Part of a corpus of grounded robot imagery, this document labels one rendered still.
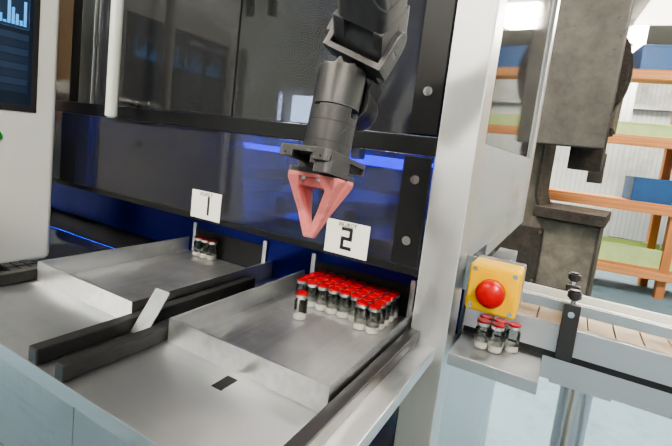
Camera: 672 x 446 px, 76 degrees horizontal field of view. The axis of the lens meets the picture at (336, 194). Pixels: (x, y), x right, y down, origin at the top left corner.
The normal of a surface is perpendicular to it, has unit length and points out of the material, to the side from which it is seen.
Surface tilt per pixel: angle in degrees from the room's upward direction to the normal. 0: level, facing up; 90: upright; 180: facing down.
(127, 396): 0
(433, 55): 90
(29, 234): 90
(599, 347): 90
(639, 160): 90
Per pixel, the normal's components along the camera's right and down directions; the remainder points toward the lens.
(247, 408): 0.12, -0.99
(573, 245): -0.56, 0.03
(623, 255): -0.34, 0.07
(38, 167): 0.86, 0.16
